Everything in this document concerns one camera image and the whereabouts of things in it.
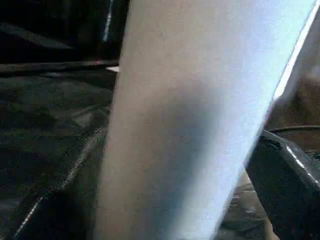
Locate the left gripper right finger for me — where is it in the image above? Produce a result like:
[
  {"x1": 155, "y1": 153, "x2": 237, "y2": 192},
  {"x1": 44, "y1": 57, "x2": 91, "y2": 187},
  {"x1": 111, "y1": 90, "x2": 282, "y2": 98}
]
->
[{"x1": 243, "y1": 129, "x2": 320, "y2": 240}]

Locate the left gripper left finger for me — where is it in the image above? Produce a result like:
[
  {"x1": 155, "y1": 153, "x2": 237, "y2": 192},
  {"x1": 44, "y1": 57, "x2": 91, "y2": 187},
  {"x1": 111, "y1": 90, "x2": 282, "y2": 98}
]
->
[{"x1": 12, "y1": 129, "x2": 109, "y2": 240}]

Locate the white plastic table leg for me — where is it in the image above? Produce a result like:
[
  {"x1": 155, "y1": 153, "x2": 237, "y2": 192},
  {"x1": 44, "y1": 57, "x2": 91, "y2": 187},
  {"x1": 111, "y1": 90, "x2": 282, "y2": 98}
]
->
[{"x1": 93, "y1": 0, "x2": 320, "y2": 240}]

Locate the black work mat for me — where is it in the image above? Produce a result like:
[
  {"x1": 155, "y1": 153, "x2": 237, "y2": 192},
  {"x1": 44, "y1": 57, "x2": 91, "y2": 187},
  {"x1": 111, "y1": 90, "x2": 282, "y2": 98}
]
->
[{"x1": 0, "y1": 0, "x2": 278, "y2": 240}]

